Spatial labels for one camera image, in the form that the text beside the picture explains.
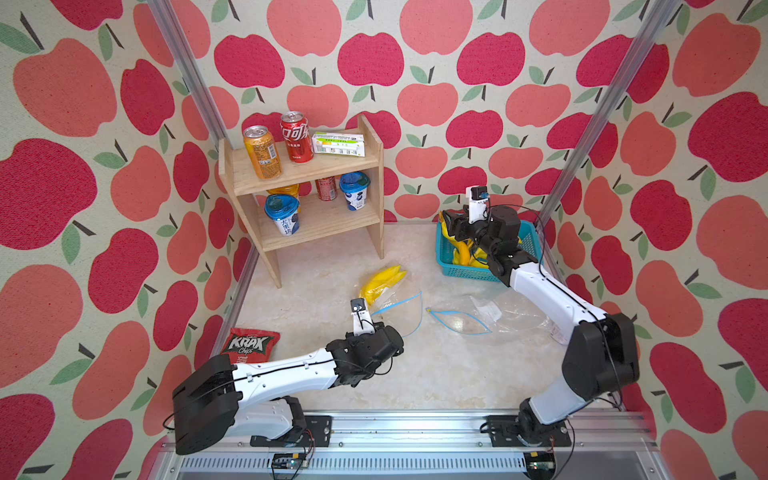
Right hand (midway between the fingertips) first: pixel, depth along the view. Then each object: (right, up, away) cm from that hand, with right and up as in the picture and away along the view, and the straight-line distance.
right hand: (457, 213), depth 83 cm
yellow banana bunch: (-20, -20, +15) cm, 32 cm away
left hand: (-22, -33, -2) cm, 39 cm away
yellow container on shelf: (-48, +8, +5) cm, 49 cm away
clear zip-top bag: (-18, -25, +9) cm, 32 cm away
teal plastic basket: (+31, -9, +21) cm, 39 cm away
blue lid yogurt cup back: (-30, +9, +8) cm, 32 cm away
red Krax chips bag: (-61, -38, +3) cm, 72 cm away
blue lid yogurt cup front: (-49, +1, -1) cm, 49 cm away
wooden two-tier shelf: (-42, 0, +13) cm, 44 cm away
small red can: (-39, +10, +12) cm, 42 cm away
